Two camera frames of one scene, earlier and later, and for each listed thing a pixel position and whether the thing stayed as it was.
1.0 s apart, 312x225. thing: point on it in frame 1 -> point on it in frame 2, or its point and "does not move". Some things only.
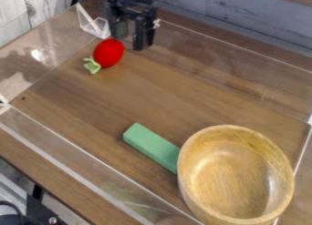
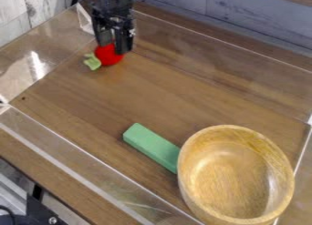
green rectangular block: x=155 y=147 does not move
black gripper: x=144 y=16 -> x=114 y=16
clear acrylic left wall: x=39 y=49 does not move
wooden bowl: x=236 y=176 does not move
